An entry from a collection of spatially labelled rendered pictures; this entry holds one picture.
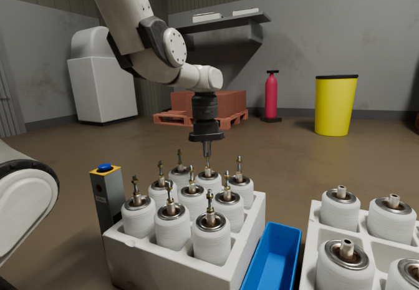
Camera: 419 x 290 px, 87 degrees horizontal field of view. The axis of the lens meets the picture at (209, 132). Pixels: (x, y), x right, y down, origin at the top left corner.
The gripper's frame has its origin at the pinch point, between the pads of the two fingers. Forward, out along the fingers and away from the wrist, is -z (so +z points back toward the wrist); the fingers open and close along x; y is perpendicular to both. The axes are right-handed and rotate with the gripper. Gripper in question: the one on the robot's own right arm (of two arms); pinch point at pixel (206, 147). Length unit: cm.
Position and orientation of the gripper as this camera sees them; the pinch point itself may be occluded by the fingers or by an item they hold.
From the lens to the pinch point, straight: 77.9
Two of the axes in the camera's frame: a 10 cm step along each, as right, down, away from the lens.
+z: -0.4, -9.7, -2.5
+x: 9.9, -0.7, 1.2
